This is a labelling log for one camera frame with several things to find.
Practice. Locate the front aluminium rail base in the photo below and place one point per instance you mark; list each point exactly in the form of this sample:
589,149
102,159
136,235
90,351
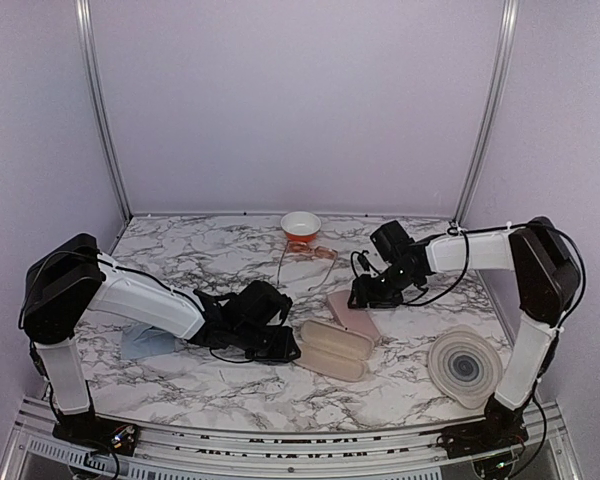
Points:
428,451

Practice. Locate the pink hard glasses case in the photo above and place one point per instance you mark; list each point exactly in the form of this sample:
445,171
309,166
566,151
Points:
356,320

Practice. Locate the aluminium frame post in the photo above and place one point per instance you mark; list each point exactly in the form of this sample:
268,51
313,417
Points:
495,91
96,92

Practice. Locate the orange white bowl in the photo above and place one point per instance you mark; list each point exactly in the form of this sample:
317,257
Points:
300,226

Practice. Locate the pink transparent sunglasses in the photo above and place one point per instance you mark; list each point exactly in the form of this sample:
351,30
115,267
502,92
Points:
303,248

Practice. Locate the grey swirl ceramic plate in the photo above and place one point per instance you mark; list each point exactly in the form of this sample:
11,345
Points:
464,366

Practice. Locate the right aluminium frame post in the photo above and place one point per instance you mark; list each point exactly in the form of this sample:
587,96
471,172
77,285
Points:
495,91

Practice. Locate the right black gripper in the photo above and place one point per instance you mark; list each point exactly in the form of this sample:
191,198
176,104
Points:
364,294

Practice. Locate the pink soft glasses case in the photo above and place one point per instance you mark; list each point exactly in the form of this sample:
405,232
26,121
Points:
334,352

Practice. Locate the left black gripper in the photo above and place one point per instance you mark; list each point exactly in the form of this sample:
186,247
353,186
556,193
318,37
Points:
283,351

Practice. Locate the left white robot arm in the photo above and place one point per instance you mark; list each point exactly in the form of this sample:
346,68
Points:
77,278

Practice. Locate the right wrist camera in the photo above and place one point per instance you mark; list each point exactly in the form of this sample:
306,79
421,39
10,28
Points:
360,259

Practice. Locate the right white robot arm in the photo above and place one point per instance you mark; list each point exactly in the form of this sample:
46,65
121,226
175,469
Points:
551,281

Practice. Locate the left aluminium frame post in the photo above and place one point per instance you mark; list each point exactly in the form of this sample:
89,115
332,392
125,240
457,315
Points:
96,92

